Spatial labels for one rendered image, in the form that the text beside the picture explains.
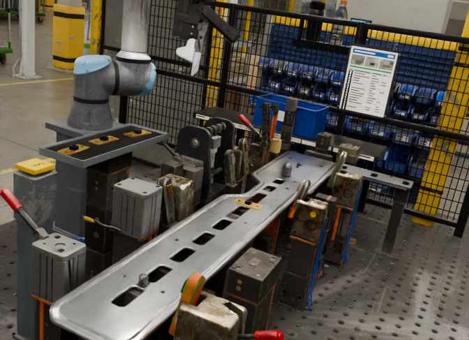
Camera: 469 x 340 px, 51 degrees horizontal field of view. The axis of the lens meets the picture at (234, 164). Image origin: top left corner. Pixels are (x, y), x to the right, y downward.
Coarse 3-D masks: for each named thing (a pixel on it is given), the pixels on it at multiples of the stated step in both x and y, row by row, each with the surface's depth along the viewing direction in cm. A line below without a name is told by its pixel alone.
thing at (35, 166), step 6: (24, 162) 110; (30, 162) 110; (36, 162) 111; (42, 162) 111; (48, 162) 112; (18, 168) 108; (24, 168) 108; (30, 168) 107; (36, 168) 107; (42, 168) 108; (48, 168) 110; (36, 174) 107
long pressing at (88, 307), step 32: (288, 160) 193; (320, 160) 199; (256, 192) 156; (288, 192) 160; (192, 224) 128; (256, 224) 133; (128, 256) 108; (160, 256) 110; (192, 256) 112; (224, 256) 115; (96, 288) 96; (128, 288) 98; (160, 288) 99; (64, 320) 86; (96, 320) 87; (128, 320) 88; (160, 320) 90
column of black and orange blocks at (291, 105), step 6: (288, 102) 212; (294, 102) 211; (288, 108) 213; (294, 108) 212; (288, 114) 213; (294, 114) 214; (288, 120) 214; (294, 120) 216; (282, 126) 216; (288, 126) 214; (282, 132) 217; (288, 132) 215; (282, 138) 217; (288, 138) 216; (282, 144) 218; (288, 144) 218; (282, 150) 219; (288, 150) 220
